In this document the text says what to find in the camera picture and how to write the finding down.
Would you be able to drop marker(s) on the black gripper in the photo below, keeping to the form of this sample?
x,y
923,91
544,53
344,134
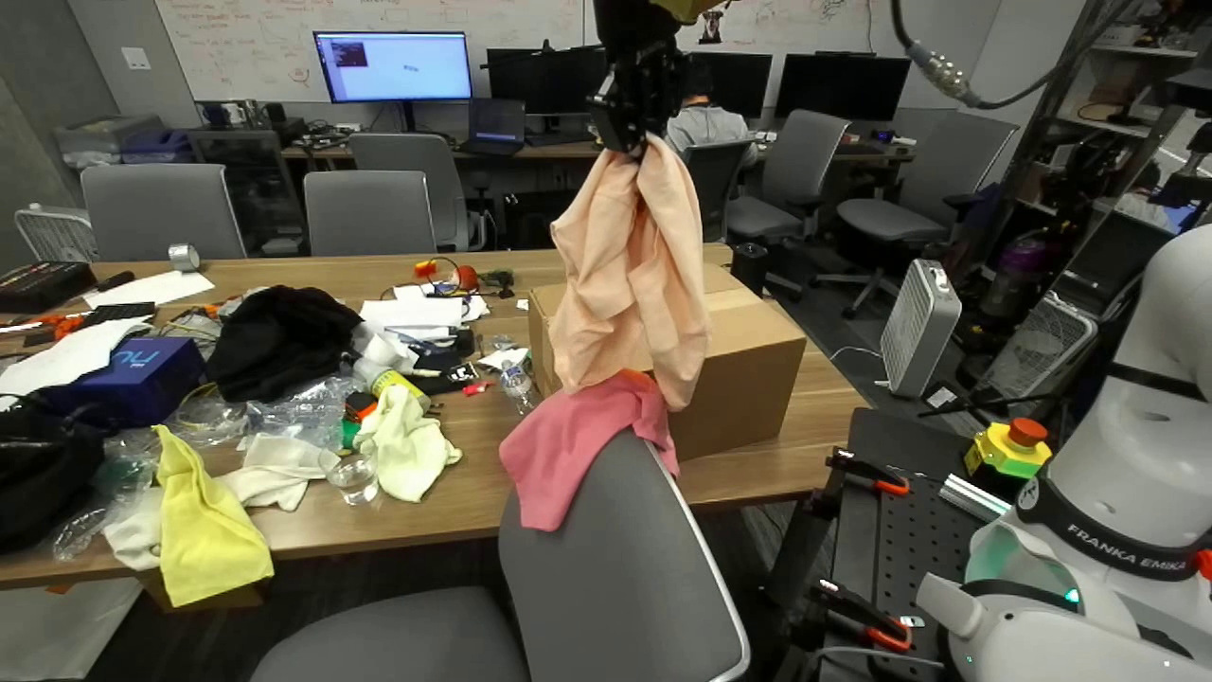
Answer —
x,y
637,87

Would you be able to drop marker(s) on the peach cloth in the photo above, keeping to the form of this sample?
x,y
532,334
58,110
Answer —
x,y
631,277

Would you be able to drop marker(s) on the pink cloth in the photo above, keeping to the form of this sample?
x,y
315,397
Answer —
x,y
568,441

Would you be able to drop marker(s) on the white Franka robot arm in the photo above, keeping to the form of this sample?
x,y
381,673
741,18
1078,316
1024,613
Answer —
x,y
1109,456

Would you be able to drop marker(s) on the brown cardboard box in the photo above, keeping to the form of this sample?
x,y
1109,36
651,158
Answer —
x,y
742,382

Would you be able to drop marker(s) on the grey office chair with headrest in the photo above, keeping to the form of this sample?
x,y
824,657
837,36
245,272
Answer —
x,y
607,581

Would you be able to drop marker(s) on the seated person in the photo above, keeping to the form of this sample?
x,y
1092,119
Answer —
x,y
705,127

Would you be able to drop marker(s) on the dark computer monitor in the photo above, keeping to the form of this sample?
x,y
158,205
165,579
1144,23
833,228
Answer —
x,y
732,80
550,76
837,86

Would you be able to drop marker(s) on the orange toy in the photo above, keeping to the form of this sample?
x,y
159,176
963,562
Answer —
x,y
443,272

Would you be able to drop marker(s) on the lit computer monitor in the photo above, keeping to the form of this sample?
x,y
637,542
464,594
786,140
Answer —
x,y
395,65

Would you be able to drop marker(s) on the clear plastic bag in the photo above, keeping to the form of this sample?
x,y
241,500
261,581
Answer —
x,y
507,368

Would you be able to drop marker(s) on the stack of white papers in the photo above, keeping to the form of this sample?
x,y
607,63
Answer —
x,y
418,312

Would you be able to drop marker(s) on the white space heater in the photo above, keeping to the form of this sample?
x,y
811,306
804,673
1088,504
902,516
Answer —
x,y
919,326

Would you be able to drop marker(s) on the pale yellow cloth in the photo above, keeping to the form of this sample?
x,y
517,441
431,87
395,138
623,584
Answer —
x,y
410,441

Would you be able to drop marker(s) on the whiteboard with writing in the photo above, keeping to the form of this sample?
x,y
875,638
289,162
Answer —
x,y
252,38

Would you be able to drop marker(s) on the black cloth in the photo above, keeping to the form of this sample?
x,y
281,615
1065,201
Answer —
x,y
281,342

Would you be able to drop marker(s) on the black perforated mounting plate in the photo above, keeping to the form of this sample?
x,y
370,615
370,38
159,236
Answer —
x,y
909,533

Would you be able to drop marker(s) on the white cloth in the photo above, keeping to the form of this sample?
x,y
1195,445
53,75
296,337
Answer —
x,y
286,473

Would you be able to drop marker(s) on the yellow red emergency stop button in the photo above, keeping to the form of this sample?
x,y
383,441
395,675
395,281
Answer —
x,y
1010,449

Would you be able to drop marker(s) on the black storage shelf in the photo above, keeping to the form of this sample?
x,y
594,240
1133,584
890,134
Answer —
x,y
1121,100

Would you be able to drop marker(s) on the white paper sheet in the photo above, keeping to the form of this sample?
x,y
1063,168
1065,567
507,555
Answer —
x,y
69,355
152,289

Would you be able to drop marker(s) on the blue cloth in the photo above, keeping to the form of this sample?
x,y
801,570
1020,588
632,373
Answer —
x,y
132,375

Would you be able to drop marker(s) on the bright yellow cloth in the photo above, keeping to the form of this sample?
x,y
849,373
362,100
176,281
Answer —
x,y
211,533

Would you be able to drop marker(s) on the black bag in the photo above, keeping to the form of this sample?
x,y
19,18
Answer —
x,y
41,474

